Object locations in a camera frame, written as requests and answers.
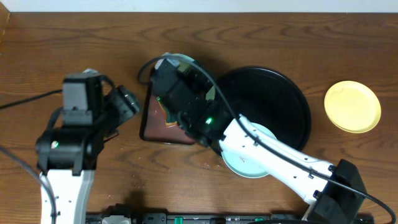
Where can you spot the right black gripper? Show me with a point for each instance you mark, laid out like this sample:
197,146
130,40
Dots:
196,74

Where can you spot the round black tray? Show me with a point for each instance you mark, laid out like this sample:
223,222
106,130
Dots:
269,98

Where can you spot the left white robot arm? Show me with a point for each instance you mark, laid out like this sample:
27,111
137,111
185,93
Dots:
69,147

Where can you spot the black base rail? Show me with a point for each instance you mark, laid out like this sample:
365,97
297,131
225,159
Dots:
120,213

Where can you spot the green yellow sponge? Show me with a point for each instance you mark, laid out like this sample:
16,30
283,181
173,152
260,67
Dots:
170,120

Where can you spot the green plate with stain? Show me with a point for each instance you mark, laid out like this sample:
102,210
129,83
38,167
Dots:
181,72

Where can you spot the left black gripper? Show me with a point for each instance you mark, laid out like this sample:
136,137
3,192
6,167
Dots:
125,101

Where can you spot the rectangular black water tray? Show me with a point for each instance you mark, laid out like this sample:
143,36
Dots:
153,124

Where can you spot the yellow plate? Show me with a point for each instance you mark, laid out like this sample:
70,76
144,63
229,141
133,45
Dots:
352,107

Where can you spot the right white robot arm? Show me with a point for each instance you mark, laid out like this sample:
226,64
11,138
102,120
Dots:
334,193

